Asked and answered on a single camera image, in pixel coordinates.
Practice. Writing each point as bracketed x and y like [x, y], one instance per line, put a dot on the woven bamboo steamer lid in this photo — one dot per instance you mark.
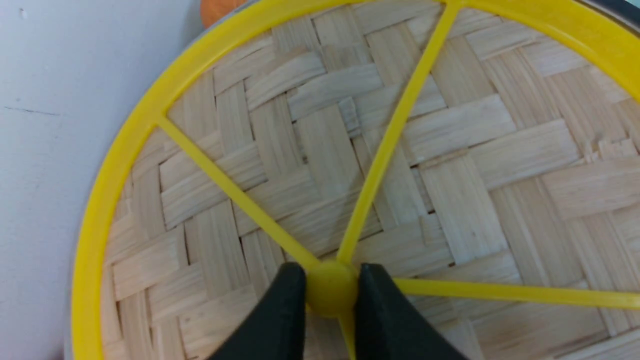
[484, 152]

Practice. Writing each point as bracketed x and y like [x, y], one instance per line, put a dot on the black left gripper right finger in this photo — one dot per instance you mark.
[388, 327]

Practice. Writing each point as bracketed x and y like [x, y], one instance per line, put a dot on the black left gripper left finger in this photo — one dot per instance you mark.
[276, 328]

